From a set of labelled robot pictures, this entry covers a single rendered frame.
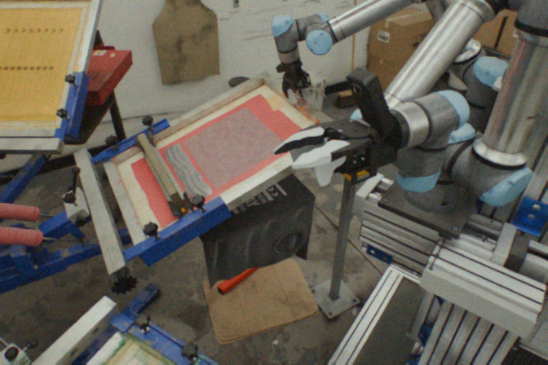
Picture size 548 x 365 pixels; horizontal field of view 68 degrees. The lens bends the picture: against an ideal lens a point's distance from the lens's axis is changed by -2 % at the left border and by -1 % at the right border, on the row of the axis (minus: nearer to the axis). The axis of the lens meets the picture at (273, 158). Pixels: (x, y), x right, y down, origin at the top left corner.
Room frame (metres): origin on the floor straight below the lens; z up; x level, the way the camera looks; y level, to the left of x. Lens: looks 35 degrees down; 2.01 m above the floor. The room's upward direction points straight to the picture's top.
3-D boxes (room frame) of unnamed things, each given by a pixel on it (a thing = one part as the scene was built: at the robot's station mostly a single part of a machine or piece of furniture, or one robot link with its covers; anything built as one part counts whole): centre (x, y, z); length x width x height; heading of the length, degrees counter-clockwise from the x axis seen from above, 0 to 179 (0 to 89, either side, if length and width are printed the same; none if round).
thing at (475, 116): (1.28, -0.74, 1.31); 0.15 x 0.15 x 0.10
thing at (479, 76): (1.28, -0.74, 1.42); 0.13 x 0.12 x 0.14; 3
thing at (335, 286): (1.44, -0.35, 0.48); 0.22 x 0.22 x 0.96; 30
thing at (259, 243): (1.14, 0.06, 0.79); 0.46 x 0.09 x 0.33; 120
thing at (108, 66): (2.17, 1.11, 1.06); 0.61 x 0.46 x 0.12; 0
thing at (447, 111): (0.63, -0.29, 1.65); 0.11 x 0.08 x 0.09; 120
